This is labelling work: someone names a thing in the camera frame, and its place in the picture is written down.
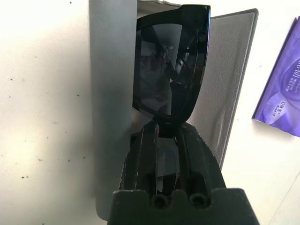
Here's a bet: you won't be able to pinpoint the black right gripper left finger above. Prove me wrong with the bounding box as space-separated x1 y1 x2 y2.
119 123 161 192

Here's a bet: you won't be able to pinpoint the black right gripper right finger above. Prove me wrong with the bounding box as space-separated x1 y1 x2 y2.
175 124 227 190

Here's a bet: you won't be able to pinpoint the grey glasses case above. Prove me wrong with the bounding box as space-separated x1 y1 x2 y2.
88 0 258 221

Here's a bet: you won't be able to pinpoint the black sunglasses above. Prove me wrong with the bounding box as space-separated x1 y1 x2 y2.
132 4 211 190

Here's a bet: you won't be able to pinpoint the purple tissue pack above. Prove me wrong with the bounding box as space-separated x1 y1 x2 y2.
252 16 300 138

